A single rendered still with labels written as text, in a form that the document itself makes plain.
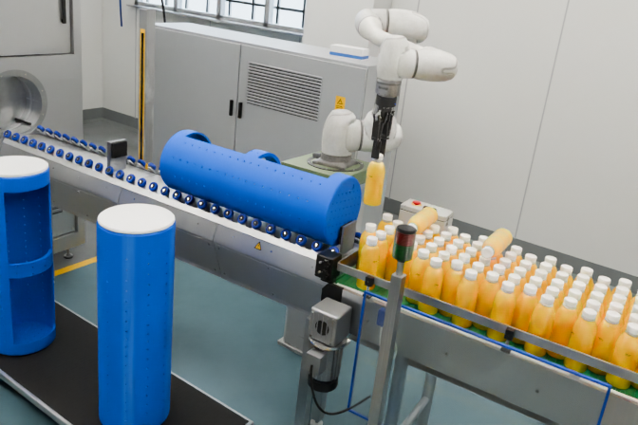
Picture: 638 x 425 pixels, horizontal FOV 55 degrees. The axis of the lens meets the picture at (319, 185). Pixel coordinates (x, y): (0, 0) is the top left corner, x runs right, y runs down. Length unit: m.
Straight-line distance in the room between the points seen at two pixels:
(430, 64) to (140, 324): 1.43
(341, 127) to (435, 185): 2.41
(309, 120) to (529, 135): 1.71
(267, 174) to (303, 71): 1.90
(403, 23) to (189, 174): 1.12
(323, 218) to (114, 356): 0.95
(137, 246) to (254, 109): 2.47
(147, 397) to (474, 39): 3.59
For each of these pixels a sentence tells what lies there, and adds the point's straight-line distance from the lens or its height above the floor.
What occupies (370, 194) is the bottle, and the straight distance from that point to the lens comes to 2.33.
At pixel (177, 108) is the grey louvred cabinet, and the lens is 5.17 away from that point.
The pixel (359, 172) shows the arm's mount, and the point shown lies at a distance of 3.03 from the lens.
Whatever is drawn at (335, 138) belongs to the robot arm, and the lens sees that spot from 3.02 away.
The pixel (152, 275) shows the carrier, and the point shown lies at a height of 0.86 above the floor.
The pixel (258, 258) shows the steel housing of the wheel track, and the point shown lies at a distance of 2.56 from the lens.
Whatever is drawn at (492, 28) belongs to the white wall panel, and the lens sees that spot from 5.00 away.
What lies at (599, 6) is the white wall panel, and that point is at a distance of 4.80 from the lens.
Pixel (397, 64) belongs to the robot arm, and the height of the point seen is 1.69.
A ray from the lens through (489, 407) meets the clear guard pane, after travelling 2.16.
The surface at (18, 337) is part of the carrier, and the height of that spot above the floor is 0.16.
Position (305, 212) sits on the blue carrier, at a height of 1.10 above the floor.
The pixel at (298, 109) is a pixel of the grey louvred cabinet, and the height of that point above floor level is 1.06.
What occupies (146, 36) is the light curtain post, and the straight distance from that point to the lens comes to 3.42.
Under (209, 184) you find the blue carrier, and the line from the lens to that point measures 2.63.
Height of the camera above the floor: 1.96
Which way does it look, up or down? 19 degrees down
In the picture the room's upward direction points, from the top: 6 degrees clockwise
